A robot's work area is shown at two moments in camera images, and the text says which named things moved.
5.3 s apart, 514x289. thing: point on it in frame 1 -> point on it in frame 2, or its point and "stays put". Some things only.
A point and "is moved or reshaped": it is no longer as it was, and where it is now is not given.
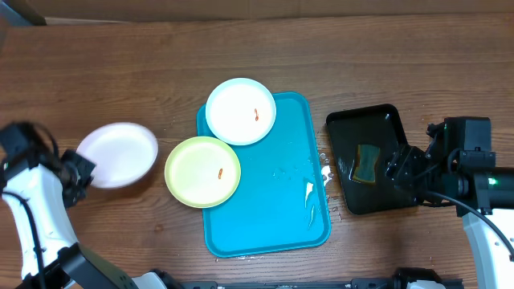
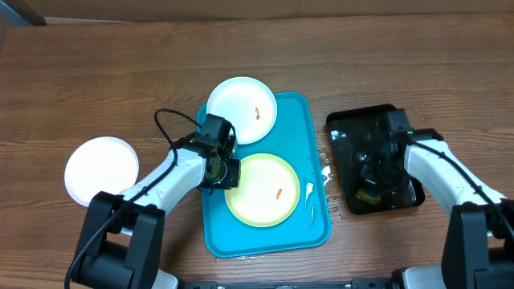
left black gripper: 78,191 -> 232,180
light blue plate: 241,111 stays put
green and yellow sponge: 367,156 is moved or reshaped
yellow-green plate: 202,172 is moved or reshaped
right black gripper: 405,165 -> 372,178
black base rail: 403,279 stays put
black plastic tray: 379,126 stays put
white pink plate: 121,152 is moved or reshaped
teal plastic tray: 279,203 stays put
